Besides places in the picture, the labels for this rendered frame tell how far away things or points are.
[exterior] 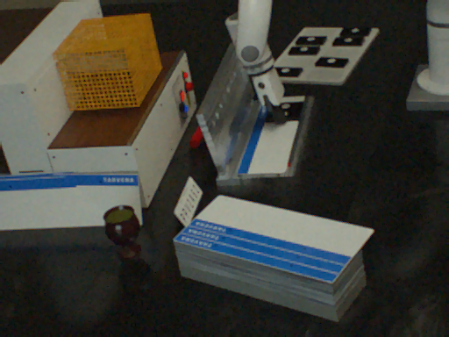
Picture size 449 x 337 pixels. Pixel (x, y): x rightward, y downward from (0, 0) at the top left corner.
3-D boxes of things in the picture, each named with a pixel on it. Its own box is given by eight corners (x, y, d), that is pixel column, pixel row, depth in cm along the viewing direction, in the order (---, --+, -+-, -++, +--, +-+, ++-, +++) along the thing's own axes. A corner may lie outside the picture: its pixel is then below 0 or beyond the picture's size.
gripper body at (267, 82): (268, 70, 236) (282, 106, 241) (274, 53, 244) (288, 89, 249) (243, 77, 238) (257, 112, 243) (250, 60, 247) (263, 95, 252)
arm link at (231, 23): (272, 60, 235) (270, 47, 243) (254, 15, 229) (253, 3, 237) (242, 70, 236) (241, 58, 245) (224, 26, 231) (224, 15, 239)
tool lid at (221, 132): (202, 114, 220) (195, 115, 221) (226, 177, 229) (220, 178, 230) (236, 41, 257) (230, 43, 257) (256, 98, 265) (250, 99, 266)
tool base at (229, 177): (295, 183, 226) (293, 171, 224) (217, 186, 231) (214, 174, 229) (316, 103, 262) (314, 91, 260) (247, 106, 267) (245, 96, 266)
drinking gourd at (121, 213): (124, 267, 207) (113, 228, 202) (104, 254, 213) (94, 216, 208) (153, 249, 212) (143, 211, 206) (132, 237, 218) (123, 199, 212)
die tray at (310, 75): (342, 85, 269) (342, 82, 268) (261, 82, 281) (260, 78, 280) (380, 31, 299) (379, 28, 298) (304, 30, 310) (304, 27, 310)
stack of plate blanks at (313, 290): (367, 283, 187) (362, 246, 182) (338, 321, 179) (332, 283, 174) (213, 243, 209) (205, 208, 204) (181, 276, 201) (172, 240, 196)
